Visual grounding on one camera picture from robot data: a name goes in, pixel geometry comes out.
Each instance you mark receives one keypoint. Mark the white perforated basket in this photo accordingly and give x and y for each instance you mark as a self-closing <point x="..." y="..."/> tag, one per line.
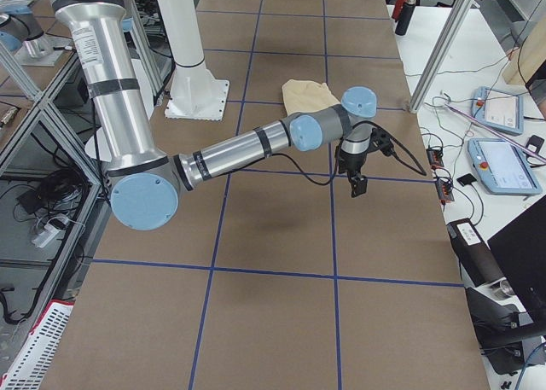
<point x="34" y="358"/>

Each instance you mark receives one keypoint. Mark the white power strip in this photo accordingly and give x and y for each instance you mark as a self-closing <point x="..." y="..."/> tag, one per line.
<point x="50" y="231"/>

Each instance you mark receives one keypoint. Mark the blue teach pendant far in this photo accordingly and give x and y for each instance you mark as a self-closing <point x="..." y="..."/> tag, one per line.
<point x="499" y="110"/>

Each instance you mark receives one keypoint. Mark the beige long-sleeve printed shirt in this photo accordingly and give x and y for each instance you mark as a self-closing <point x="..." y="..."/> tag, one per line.
<point x="305" y="96"/>

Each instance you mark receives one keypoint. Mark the orange electronics board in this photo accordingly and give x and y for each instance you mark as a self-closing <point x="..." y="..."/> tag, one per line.
<point x="442" y="178"/>

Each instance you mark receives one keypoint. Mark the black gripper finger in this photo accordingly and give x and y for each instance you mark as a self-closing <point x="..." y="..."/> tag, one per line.
<point x="359" y="184"/>

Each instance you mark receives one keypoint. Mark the black water bottle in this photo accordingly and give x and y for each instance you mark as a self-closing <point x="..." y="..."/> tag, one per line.
<point x="404" y="17"/>

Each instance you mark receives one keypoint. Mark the blue teach pendant near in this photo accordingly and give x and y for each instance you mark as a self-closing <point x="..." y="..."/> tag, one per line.
<point x="502" y="168"/>

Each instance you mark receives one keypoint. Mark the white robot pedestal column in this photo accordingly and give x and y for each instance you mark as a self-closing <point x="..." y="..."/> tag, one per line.
<point x="195" y="93"/>

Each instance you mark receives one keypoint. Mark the grey aluminium frame post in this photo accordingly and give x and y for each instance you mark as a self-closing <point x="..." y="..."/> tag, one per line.
<point x="446" y="37"/>

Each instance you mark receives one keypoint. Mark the blue teach pendant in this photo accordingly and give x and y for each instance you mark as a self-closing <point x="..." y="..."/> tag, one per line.
<point x="499" y="110"/>
<point x="502" y="168"/>

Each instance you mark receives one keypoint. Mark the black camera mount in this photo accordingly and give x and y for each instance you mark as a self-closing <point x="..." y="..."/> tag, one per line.
<point x="380" y="140"/>

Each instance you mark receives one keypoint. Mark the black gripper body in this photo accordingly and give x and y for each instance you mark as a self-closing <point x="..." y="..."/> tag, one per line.
<point x="352" y="163"/>

